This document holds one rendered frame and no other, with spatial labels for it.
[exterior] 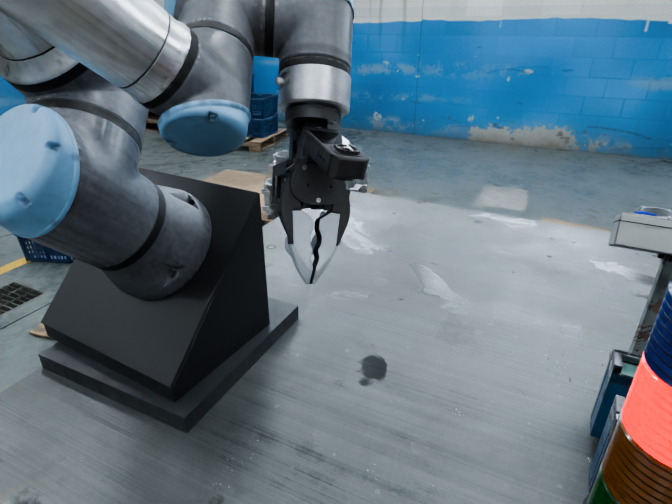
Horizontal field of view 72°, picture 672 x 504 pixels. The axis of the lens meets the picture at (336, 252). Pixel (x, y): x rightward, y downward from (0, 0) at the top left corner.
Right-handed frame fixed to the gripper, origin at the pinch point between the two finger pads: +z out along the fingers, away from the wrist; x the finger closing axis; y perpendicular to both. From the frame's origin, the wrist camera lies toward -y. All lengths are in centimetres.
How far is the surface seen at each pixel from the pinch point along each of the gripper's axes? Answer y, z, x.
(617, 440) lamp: -35.1, 6.8, -5.7
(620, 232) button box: -8.1, -7.3, -45.5
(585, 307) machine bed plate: 12, 7, -66
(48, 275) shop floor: 263, 24, 61
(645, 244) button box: -10.5, -5.7, -47.6
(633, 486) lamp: -36.2, 9.0, -5.5
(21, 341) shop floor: 201, 49, 63
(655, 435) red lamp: -37.7, 5.3, -4.7
